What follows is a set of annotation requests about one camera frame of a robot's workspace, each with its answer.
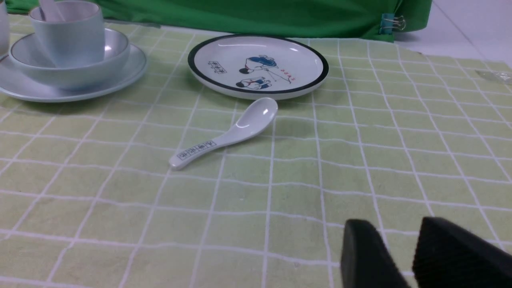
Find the black-rimmed white cup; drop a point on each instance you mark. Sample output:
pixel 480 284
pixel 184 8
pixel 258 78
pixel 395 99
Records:
pixel 4 29

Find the blue binder clip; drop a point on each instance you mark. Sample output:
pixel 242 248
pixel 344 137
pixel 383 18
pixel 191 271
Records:
pixel 390 23

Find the light blue cup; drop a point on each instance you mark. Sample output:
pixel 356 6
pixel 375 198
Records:
pixel 79 40

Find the black-rimmed cartoon plate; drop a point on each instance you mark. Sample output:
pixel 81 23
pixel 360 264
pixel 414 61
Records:
pixel 250 67

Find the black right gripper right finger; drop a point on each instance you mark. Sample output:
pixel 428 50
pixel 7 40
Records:
pixel 449 256

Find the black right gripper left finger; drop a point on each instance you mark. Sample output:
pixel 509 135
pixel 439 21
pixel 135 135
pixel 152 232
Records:
pixel 365 261

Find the white spoon with label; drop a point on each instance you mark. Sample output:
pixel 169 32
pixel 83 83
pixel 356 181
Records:
pixel 255 119

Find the green backdrop cloth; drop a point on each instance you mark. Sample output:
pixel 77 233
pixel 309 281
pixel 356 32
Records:
pixel 284 18

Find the plain white spoon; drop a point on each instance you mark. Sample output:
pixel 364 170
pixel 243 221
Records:
pixel 50 11

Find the light blue plate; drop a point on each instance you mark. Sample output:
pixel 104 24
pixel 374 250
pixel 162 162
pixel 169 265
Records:
pixel 17 85

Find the light blue bowl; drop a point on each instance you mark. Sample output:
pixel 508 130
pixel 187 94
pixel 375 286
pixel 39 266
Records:
pixel 32 61

